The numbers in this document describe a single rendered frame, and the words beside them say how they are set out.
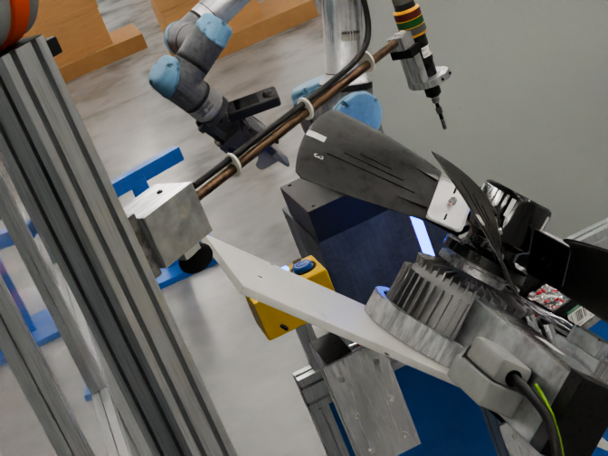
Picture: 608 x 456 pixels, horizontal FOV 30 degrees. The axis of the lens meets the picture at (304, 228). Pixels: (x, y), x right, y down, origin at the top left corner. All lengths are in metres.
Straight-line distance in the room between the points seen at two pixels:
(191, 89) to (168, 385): 1.05
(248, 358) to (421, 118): 1.20
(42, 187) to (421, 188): 0.74
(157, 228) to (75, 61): 9.61
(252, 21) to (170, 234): 8.16
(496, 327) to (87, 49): 9.53
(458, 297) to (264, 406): 2.33
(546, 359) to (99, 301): 0.62
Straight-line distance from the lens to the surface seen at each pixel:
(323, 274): 2.21
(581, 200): 4.20
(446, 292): 1.77
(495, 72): 3.93
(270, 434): 3.87
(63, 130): 1.26
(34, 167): 1.28
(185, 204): 1.38
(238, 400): 4.15
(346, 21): 2.42
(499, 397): 1.57
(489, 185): 1.82
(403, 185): 1.81
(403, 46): 1.78
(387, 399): 1.77
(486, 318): 1.72
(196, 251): 1.42
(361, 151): 1.83
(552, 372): 1.56
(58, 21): 11.00
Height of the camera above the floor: 1.97
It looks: 22 degrees down
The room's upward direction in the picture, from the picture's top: 22 degrees counter-clockwise
